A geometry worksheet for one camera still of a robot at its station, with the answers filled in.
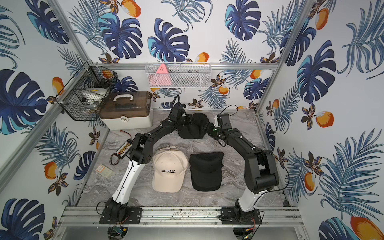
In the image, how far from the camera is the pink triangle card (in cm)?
90

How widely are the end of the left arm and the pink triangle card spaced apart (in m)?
0.16

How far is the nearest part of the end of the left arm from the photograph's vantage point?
90 centimetres
